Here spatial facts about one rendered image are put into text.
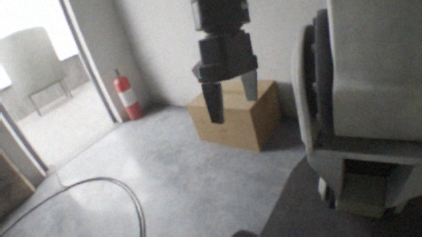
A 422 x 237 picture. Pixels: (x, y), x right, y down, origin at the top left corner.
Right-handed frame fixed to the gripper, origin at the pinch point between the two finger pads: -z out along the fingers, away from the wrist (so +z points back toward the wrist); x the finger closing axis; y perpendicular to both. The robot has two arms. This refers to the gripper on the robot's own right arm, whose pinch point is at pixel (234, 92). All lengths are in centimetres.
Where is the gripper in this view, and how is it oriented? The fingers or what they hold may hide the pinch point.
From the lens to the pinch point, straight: 34.1
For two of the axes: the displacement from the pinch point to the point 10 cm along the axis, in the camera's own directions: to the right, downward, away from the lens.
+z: -1.7, -9.5, -2.6
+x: -5.7, 3.1, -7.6
